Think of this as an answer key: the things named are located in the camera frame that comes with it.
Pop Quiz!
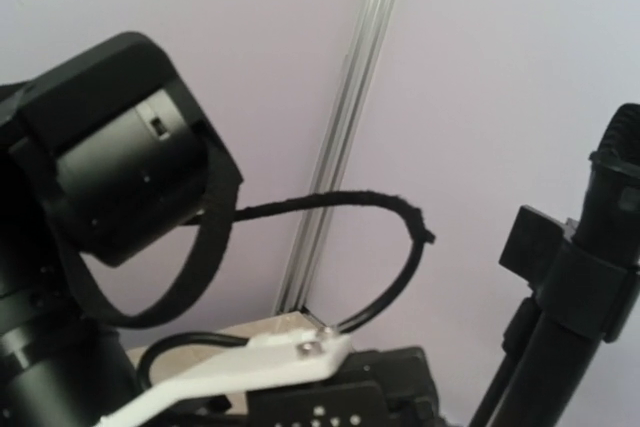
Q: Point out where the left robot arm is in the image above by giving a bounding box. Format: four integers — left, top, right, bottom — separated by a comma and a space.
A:
1, 32, 444, 426

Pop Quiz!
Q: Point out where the black round-base mic stand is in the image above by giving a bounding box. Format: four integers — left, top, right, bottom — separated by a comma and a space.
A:
470, 206, 639, 426

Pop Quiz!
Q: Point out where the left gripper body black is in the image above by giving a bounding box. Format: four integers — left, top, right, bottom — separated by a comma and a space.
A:
174, 344, 441, 427

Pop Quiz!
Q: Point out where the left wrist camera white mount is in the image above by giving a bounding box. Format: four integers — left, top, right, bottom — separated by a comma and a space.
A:
97, 329, 352, 427

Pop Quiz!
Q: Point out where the aluminium frame post left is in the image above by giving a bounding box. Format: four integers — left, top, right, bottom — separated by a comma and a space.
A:
273, 0, 395, 315

